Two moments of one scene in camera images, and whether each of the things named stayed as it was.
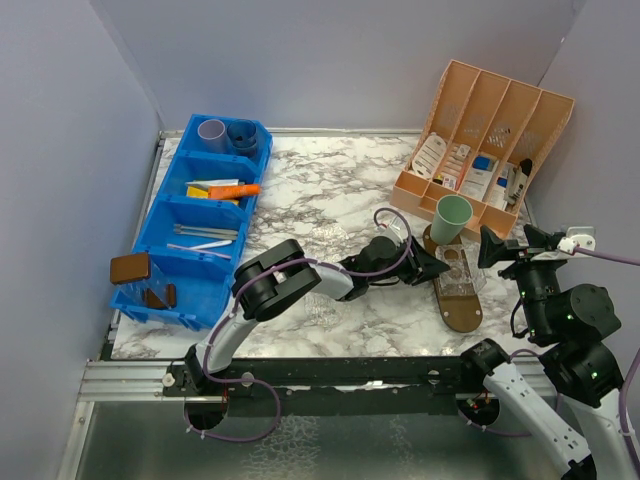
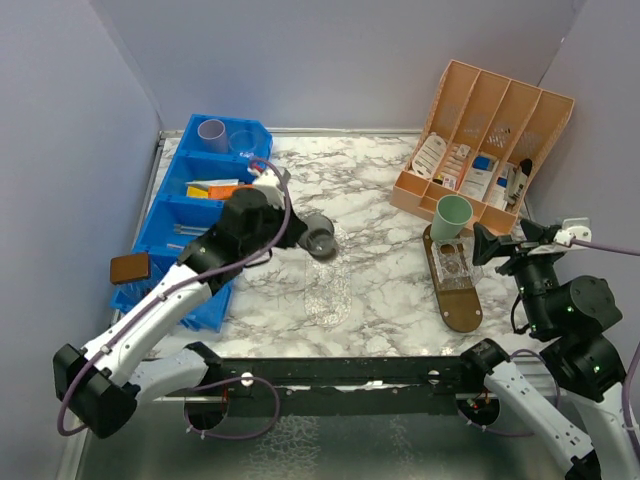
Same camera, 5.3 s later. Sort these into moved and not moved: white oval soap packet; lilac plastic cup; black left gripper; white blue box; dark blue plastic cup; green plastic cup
Moved: black left gripper; dark blue plastic cup
Not moved: lilac plastic cup; white oval soap packet; white blue box; green plastic cup
